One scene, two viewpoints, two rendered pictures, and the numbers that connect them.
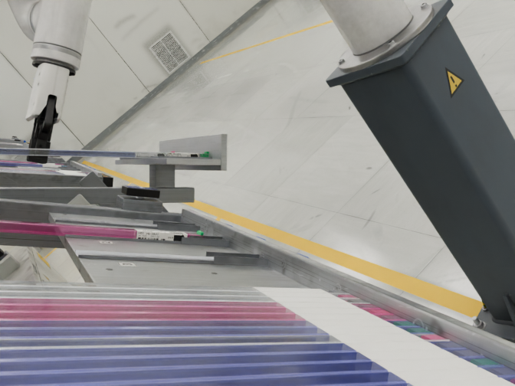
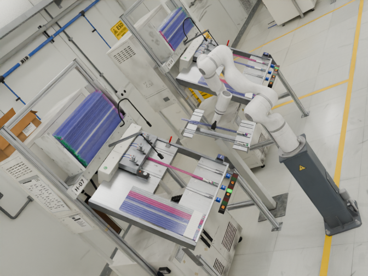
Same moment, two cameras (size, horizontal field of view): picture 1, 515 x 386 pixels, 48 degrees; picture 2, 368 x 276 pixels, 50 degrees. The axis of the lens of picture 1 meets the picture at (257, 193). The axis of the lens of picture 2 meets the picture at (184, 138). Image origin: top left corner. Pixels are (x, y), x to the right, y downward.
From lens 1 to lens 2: 229 cm
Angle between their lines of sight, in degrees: 55
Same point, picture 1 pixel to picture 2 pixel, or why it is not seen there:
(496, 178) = (312, 190)
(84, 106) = not seen: outside the picture
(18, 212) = (196, 155)
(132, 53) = not seen: outside the picture
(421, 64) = (288, 162)
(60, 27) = (219, 107)
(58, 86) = (217, 119)
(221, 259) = (205, 195)
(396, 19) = (287, 149)
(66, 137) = not seen: outside the picture
